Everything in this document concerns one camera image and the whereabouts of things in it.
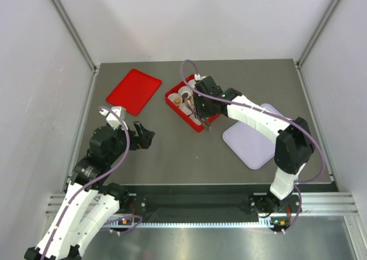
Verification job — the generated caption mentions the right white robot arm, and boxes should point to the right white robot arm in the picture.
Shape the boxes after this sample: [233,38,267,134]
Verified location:
[193,74,315,212]

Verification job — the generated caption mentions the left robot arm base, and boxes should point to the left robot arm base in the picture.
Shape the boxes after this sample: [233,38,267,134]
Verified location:
[99,183,147,215]

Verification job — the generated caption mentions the white paper cup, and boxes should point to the white paper cup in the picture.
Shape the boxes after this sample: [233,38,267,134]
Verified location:
[188,79,196,88]
[189,114,201,126]
[178,86,193,99]
[179,103,192,116]
[167,93,182,106]

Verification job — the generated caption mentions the aluminium cable duct rail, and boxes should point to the aluminium cable duct rail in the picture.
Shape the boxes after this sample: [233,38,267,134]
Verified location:
[45,193,359,229]

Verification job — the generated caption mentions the lavender tray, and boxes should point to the lavender tray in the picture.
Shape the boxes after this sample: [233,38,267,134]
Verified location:
[222,121,275,170]

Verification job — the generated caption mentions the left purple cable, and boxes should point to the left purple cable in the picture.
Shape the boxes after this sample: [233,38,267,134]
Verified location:
[41,106,143,259]

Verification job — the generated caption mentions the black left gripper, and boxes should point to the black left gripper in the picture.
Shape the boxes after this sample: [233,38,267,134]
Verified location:
[107,121,155,164]

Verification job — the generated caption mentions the red chocolate box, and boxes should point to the red chocolate box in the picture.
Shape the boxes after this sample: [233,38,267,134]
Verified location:
[165,81,204,133]

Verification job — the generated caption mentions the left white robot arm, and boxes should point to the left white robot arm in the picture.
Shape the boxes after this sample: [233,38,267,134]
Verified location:
[24,122,155,259]

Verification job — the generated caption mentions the red box lid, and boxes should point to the red box lid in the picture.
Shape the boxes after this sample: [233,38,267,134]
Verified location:
[106,69,162,116]

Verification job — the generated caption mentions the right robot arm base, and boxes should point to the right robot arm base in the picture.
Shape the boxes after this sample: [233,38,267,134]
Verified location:
[248,193,300,218]

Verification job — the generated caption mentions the metal serving tongs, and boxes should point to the metal serving tongs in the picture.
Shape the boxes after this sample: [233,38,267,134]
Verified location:
[183,96,211,131]

